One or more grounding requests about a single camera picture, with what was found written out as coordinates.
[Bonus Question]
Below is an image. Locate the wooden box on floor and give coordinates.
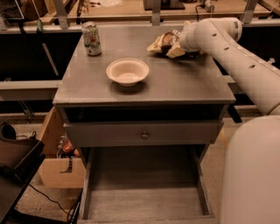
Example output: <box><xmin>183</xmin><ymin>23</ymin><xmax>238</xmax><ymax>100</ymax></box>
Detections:
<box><xmin>38</xmin><ymin>107</ymin><xmax>86</xmax><ymax>188</ymax></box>

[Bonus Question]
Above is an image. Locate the green white soda can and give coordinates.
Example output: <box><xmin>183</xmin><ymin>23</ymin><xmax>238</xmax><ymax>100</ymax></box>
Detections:
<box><xmin>81</xmin><ymin>22</ymin><xmax>102</xmax><ymax>56</ymax></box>

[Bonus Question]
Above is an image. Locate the brown chip bag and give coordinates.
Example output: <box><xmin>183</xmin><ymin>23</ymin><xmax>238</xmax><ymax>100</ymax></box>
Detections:
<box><xmin>146</xmin><ymin>29</ymin><xmax>205</xmax><ymax>60</ymax></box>

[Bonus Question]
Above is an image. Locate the grey drawer cabinet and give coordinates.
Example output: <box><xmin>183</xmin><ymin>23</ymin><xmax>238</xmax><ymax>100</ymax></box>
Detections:
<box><xmin>52</xmin><ymin>24</ymin><xmax>236</xmax><ymax>224</ymax></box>

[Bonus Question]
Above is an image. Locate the grey open middle drawer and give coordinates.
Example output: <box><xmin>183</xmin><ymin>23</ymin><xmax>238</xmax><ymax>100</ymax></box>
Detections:
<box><xmin>77</xmin><ymin>146</ymin><xmax>219</xmax><ymax>224</ymax></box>

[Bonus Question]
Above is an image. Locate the black floor cable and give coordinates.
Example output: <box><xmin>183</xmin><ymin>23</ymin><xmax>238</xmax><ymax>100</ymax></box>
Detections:
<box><xmin>27</xmin><ymin>183</ymin><xmax>82</xmax><ymax>224</ymax></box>

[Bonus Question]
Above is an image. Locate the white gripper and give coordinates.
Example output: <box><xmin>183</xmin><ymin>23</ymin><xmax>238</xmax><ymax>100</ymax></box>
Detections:
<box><xmin>166</xmin><ymin>21</ymin><xmax>200</xmax><ymax>59</ymax></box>

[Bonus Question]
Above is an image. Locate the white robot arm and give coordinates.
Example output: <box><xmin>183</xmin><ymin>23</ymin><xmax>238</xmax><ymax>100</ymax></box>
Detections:
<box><xmin>178</xmin><ymin>17</ymin><xmax>280</xmax><ymax>224</ymax></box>

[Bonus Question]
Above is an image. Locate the grey upper drawer with knob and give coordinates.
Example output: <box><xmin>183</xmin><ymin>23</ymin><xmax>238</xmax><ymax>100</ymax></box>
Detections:
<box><xmin>64</xmin><ymin>121</ymin><xmax>223</xmax><ymax>148</ymax></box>

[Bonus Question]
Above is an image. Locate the grey metal rail frame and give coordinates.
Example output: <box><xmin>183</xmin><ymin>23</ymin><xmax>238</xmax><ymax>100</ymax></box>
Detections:
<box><xmin>0</xmin><ymin>0</ymin><xmax>280</xmax><ymax>101</ymax></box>

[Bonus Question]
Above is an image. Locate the black equipment on left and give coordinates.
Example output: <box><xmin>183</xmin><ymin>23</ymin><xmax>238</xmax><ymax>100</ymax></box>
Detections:
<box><xmin>0</xmin><ymin>122</ymin><xmax>45</xmax><ymax>224</ymax></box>

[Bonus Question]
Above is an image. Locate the clear hand sanitizer bottle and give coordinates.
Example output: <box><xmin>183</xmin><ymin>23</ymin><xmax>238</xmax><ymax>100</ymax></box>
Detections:
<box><xmin>267</xmin><ymin>58</ymin><xmax>276</xmax><ymax>65</ymax></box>

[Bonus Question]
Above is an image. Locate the white paper bowl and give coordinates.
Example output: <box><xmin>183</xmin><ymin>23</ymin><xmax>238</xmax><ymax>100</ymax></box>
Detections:
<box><xmin>106</xmin><ymin>58</ymin><xmax>150</xmax><ymax>87</ymax></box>

